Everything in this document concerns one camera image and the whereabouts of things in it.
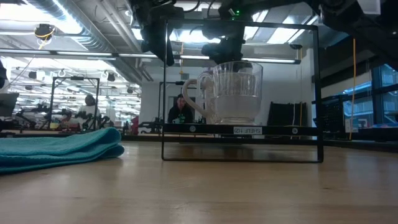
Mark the dark computer monitor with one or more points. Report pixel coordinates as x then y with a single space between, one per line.
7 104

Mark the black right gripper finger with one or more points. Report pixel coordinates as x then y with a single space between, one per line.
242 65

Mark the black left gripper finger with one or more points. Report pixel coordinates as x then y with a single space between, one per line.
168 49
152 43

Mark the black background rig frame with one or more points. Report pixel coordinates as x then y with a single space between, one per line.
52 102

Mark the black panel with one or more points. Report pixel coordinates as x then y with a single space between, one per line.
280 113

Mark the black perforated crate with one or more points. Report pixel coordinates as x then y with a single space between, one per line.
329 116

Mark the long ceiling light bar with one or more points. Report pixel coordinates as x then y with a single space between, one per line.
84 53

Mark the black background robot arms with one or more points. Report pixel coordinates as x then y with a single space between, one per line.
87 119

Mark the teal folded towel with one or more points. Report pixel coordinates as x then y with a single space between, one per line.
62 149

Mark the black ceiling camera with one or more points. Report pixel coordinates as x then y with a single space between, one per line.
44 31

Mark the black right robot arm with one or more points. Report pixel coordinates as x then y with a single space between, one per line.
357 21

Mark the wooden shelf with black frame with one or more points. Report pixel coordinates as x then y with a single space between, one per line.
211 129

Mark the clear glass mug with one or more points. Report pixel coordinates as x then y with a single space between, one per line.
245 81

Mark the person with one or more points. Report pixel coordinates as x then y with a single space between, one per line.
90 109
180 113

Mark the red object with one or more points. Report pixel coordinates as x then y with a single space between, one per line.
134 124

